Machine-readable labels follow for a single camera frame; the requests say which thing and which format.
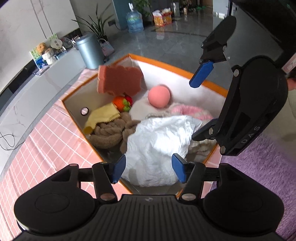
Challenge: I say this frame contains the white marble television console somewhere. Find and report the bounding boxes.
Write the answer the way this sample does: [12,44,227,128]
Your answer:
[0,47,87,149]

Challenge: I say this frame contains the pink ball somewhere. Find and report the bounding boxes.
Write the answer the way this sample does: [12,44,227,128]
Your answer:
[147,85,171,109]

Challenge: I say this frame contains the pink and white knit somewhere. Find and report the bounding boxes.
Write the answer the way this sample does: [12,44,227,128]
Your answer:
[170,104,216,159]

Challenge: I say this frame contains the black cables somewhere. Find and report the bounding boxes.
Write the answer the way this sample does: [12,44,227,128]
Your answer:
[0,133,18,151]

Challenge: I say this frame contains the grey trash can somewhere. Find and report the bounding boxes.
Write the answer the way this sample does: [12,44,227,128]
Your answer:
[75,32,104,69]

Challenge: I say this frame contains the woven basket bag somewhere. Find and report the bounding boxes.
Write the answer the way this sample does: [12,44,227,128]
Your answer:
[98,38,115,57]

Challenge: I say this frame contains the silver flat device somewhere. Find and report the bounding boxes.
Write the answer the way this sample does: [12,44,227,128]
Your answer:
[32,65,50,76]

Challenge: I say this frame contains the long-leaf potted plant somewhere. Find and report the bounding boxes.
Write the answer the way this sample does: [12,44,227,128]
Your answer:
[72,2,114,41]

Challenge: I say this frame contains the orange crochet ball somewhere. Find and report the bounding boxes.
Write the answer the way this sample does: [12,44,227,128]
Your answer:
[112,95,134,113]

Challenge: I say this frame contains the bushy vine plant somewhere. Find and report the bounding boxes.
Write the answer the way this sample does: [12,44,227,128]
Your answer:
[133,0,152,16]

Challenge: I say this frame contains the blue and green painting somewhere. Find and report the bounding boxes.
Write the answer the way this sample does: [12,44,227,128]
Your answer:
[30,33,58,70]

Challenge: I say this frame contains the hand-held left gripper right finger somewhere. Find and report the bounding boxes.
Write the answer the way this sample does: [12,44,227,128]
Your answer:
[171,153,249,202]

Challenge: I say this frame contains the pink checked tablecloth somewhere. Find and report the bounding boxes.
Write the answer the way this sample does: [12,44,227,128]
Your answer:
[0,68,220,232]

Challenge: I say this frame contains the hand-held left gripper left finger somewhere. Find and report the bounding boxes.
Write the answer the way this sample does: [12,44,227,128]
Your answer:
[50,155,126,202]

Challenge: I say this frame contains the orange cardboard box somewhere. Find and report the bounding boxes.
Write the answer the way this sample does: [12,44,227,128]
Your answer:
[62,53,229,200]

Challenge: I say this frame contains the purple rug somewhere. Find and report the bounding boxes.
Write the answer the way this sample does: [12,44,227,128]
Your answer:
[217,133,296,241]

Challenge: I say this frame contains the blue water bottle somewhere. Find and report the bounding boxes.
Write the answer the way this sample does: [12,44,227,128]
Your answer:
[125,3,144,33]

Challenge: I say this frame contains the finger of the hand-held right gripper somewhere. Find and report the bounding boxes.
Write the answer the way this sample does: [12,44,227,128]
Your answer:
[189,16,237,88]
[191,118,219,142]

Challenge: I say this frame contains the orange plush toy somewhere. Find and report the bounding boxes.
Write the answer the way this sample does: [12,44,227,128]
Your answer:
[36,42,47,55]

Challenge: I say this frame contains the brown fluffy towel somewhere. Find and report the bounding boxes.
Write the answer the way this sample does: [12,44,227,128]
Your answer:
[89,111,141,154]

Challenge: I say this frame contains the white cloth wipe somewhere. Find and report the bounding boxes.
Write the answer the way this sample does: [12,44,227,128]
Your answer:
[127,115,202,187]

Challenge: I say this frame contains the yellow cloth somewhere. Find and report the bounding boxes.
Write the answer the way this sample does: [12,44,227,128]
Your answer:
[83,103,121,135]

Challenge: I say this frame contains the red and yellow tissue box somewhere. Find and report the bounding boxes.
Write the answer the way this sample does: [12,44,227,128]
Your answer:
[152,8,173,26]

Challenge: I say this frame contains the brown sponge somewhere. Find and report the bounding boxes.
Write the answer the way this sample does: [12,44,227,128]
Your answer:
[97,65,144,97]

